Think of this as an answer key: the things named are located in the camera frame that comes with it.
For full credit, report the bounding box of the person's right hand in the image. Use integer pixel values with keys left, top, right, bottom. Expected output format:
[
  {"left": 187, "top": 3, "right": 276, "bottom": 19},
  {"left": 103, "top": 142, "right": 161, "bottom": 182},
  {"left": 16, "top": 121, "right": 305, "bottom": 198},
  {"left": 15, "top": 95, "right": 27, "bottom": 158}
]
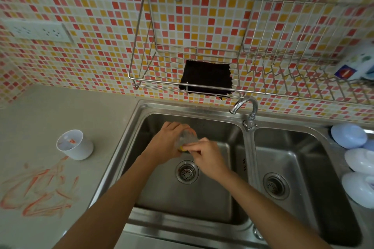
[{"left": 184, "top": 138, "right": 232, "bottom": 183}]

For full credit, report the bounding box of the person's left hand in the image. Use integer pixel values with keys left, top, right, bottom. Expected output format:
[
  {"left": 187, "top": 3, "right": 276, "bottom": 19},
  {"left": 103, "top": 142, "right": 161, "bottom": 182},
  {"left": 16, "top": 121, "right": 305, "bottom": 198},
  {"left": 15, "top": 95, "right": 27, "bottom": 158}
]
[{"left": 143, "top": 121, "right": 191, "bottom": 167}]

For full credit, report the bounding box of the clear drinking glass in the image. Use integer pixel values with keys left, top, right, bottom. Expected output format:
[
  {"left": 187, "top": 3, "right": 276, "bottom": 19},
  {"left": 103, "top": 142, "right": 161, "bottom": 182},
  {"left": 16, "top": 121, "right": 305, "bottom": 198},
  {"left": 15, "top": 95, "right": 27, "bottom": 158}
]
[{"left": 175, "top": 125, "right": 200, "bottom": 153}]

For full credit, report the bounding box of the person's right forearm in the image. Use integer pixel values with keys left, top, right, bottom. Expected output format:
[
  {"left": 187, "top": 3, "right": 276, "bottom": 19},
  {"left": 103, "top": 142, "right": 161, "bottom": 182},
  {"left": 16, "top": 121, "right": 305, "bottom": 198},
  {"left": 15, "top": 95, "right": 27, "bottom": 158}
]
[{"left": 209, "top": 170, "right": 332, "bottom": 249}]

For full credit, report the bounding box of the person's left forearm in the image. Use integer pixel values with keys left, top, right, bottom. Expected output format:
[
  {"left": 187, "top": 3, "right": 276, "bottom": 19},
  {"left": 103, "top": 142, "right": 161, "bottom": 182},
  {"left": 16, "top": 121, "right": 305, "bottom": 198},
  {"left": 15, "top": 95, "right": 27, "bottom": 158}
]
[{"left": 53, "top": 154, "right": 165, "bottom": 249}]

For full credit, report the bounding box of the round sink drain strainer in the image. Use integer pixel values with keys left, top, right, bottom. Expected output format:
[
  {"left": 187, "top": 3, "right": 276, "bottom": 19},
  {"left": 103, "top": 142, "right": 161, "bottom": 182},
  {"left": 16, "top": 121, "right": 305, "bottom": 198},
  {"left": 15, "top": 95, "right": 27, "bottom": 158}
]
[
  {"left": 175, "top": 160, "right": 200, "bottom": 185},
  {"left": 262, "top": 173, "right": 290, "bottom": 200}
]

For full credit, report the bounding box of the stainless steel double sink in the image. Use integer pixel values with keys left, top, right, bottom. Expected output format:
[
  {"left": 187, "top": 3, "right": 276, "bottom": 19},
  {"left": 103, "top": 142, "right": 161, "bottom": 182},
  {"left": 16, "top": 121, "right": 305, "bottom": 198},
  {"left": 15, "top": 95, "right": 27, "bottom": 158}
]
[{"left": 87, "top": 99, "right": 374, "bottom": 249}]

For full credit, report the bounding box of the black cloth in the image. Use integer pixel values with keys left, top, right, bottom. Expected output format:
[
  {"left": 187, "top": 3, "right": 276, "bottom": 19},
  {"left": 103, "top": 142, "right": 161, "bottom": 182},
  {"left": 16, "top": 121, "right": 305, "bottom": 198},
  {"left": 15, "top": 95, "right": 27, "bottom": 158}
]
[{"left": 178, "top": 59, "right": 236, "bottom": 101}]

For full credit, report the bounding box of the chrome sink faucet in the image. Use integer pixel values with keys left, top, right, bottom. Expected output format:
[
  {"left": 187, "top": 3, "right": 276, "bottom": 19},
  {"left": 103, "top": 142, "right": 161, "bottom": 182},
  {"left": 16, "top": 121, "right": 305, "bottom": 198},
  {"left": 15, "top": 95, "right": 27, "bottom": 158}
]
[{"left": 229, "top": 96, "right": 259, "bottom": 132}]

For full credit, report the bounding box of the white plastic cup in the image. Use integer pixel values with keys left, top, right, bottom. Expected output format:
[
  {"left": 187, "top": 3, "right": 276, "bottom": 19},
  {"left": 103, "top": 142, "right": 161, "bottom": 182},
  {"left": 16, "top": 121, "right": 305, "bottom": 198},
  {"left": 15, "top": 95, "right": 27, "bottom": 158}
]
[{"left": 56, "top": 129, "right": 94, "bottom": 161}]

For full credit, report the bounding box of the pale blue plastic bowl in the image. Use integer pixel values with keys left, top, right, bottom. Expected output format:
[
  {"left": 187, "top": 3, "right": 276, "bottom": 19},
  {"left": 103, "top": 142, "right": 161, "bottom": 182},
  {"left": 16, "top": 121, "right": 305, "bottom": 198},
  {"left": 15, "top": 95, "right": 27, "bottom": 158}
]
[{"left": 330, "top": 123, "right": 368, "bottom": 150}]

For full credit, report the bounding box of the white plastic bowl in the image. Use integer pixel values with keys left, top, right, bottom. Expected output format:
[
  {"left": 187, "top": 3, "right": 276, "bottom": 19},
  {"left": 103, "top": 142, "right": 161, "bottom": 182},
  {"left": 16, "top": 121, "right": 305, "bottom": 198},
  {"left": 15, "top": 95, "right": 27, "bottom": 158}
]
[
  {"left": 344, "top": 148, "right": 374, "bottom": 175},
  {"left": 341, "top": 171, "right": 374, "bottom": 209}
]

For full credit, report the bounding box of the white dish soap bottle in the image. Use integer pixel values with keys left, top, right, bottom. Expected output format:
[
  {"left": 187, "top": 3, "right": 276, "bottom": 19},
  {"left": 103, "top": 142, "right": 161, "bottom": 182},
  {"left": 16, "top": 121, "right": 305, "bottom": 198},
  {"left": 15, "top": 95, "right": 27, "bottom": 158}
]
[{"left": 333, "top": 40, "right": 374, "bottom": 82}]

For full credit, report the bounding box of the steel wire dish rack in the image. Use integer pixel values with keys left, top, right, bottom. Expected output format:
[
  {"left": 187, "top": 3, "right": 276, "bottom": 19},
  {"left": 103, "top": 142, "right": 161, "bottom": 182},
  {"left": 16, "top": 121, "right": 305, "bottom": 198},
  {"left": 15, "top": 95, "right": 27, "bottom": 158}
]
[{"left": 127, "top": 0, "right": 374, "bottom": 110}]

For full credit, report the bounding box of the white wall socket panel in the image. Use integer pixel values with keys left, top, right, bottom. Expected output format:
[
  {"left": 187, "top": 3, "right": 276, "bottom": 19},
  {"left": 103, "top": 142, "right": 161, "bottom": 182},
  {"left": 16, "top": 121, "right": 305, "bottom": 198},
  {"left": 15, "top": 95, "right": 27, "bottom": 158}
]
[{"left": 1, "top": 18, "right": 74, "bottom": 44}]

